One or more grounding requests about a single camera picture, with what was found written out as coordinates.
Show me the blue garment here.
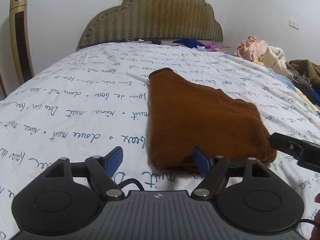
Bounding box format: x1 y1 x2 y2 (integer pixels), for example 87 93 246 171
173 38 205 49

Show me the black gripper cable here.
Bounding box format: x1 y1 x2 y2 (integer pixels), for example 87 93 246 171
116 179 146 193

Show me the olive padded headboard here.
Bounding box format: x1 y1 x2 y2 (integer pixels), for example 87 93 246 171
77 0 223 50

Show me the brown knit garment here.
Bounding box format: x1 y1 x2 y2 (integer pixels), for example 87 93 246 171
149 68 277 170

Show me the pink clothes pile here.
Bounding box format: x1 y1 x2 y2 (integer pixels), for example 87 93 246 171
236 36 268 62

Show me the dark clothes pile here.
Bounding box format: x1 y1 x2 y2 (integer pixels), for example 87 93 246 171
286 59 319 106

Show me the gold tower fan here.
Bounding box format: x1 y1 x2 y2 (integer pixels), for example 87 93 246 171
9 0 34 85

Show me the white wall switch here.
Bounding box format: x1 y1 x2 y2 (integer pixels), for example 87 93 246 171
289 20 300 30

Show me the purple garment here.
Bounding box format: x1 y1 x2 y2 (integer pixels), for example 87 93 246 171
202 41 224 52

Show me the white script-print bedsheet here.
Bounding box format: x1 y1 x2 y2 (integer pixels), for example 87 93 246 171
1 43 319 239

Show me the cream clothes pile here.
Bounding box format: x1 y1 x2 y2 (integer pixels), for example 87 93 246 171
259 46 293 80

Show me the person's right hand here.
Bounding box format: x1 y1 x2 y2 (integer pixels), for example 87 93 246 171
310 193 320 240

